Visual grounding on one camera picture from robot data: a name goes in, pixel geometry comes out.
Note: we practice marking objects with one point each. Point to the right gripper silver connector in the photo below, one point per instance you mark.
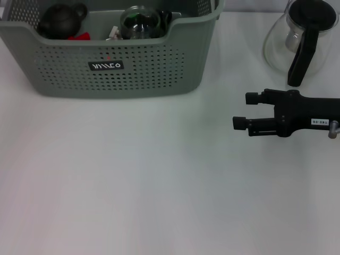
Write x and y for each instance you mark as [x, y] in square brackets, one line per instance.
[333, 130]

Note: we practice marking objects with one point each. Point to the grey perforated storage bin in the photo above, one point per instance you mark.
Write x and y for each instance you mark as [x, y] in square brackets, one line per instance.
[66, 79]

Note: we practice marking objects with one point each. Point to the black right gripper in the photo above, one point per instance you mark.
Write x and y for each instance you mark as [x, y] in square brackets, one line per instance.
[305, 111]

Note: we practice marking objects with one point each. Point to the dark red long brick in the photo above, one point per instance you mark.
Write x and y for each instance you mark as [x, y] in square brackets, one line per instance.
[82, 36]

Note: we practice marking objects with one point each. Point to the glass teacup black sleeve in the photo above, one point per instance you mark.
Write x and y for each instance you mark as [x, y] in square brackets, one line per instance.
[139, 25]

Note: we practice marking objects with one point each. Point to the dark clay teapot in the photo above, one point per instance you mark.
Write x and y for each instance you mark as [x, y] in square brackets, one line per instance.
[61, 22]

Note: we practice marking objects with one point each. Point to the white toy brick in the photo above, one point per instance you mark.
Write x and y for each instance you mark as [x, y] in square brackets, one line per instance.
[114, 32]

